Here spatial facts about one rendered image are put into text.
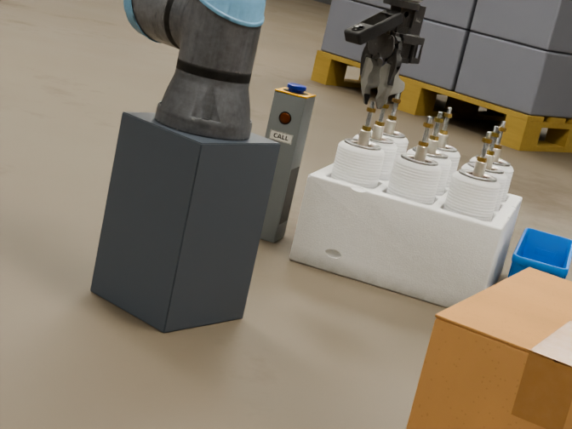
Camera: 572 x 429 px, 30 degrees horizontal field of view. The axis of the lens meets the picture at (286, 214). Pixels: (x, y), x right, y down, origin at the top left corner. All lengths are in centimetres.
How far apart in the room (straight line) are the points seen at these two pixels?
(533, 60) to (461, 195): 244
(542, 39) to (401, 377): 292
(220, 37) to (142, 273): 38
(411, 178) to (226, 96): 58
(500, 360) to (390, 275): 110
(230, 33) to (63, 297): 49
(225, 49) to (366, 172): 59
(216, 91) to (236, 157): 10
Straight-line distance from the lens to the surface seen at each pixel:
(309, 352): 169
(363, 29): 204
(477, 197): 207
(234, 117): 162
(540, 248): 242
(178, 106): 162
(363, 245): 209
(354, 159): 210
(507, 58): 454
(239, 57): 162
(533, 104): 447
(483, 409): 102
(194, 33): 162
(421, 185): 208
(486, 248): 205
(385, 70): 210
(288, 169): 220
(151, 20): 171
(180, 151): 159
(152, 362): 153
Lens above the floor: 60
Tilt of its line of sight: 14 degrees down
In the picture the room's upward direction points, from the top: 13 degrees clockwise
